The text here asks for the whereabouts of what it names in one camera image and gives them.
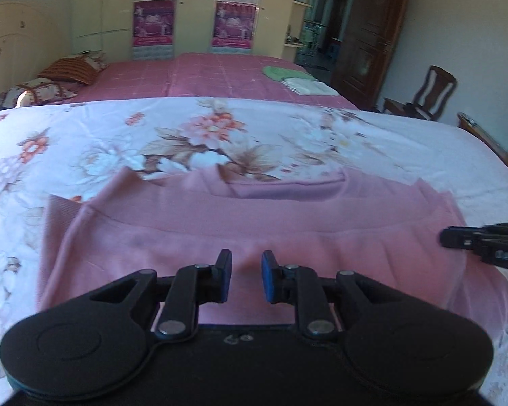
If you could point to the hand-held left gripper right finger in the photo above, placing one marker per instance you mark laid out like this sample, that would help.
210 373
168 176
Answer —
269 275

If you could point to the folded green cloth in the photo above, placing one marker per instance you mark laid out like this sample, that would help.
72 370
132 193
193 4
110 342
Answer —
281 72

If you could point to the floral patterned pillow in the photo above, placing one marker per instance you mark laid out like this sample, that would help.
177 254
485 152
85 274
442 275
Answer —
42 91

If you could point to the orange striped pillow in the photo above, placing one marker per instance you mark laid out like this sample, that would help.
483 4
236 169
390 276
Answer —
74 67

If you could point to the pink bed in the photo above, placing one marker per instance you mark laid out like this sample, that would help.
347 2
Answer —
203 76

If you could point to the white floral bed sheet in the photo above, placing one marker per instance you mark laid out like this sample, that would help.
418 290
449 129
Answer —
110 135

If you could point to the wooden bed footboard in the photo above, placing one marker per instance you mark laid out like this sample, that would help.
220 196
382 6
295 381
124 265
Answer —
482 135

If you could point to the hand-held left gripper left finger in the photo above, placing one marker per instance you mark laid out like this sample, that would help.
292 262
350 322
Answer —
225 270

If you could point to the folded white cloth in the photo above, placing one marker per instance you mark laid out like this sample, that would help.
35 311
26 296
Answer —
311 86

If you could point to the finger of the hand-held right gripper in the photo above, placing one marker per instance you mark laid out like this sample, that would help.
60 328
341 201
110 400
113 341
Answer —
465 237
501 256

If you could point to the cream corner shelf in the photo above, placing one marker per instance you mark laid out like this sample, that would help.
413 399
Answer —
298 21

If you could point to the pink sweater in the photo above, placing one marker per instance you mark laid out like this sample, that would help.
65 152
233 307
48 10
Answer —
279 220

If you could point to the dark wooden door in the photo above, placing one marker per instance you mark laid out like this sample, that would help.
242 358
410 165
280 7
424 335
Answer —
372 29

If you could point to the dark wooden chair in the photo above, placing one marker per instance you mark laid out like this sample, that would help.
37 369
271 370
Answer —
438 82

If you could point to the cream bed headboard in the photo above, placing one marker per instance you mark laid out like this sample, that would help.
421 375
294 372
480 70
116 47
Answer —
12 42

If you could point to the cream wardrobe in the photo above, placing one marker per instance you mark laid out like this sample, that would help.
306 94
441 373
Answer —
106 8

